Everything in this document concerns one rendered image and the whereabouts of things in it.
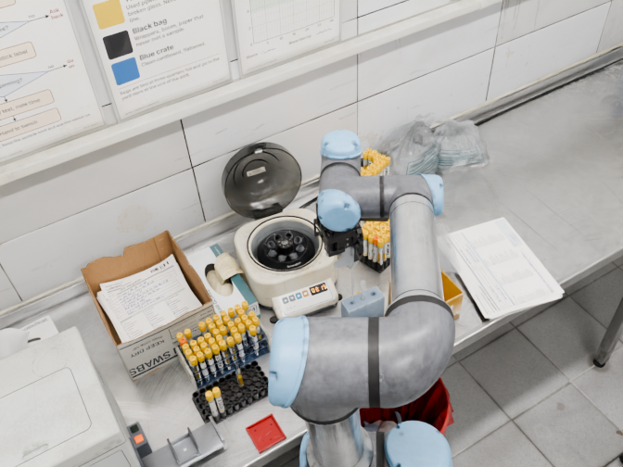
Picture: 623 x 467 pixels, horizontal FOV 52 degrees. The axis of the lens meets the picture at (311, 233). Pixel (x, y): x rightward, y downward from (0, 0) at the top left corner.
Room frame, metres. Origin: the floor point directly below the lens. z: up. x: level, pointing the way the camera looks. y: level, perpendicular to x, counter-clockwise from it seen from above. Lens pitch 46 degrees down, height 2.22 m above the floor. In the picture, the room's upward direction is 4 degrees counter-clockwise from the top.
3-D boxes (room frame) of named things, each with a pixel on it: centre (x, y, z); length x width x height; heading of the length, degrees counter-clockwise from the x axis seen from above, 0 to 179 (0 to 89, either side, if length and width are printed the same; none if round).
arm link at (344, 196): (0.85, -0.07, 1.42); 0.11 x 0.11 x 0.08; 83
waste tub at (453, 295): (0.99, -0.27, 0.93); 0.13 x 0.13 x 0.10; 27
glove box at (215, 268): (1.09, 0.24, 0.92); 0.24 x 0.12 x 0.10; 28
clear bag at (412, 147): (1.54, -0.31, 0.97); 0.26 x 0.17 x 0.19; 132
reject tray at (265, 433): (0.69, 0.13, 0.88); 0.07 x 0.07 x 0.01; 28
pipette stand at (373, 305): (0.97, -0.11, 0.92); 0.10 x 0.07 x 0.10; 113
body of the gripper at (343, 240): (0.95, -0.06, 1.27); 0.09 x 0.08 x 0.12; 113
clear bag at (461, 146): (1.59, -0.48, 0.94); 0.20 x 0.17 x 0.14; 93
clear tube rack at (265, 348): (0.90, 0.23, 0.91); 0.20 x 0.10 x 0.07; 118
